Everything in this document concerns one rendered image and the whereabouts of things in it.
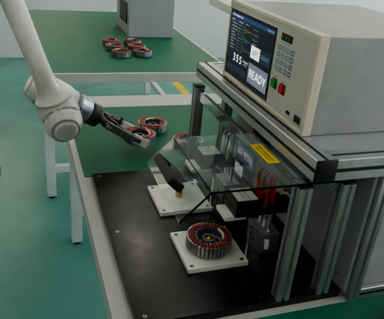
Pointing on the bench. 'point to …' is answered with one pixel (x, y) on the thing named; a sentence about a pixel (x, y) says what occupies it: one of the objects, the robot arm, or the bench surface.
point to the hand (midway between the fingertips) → (138, 136)
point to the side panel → (381, 243)
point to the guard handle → (168, 173)
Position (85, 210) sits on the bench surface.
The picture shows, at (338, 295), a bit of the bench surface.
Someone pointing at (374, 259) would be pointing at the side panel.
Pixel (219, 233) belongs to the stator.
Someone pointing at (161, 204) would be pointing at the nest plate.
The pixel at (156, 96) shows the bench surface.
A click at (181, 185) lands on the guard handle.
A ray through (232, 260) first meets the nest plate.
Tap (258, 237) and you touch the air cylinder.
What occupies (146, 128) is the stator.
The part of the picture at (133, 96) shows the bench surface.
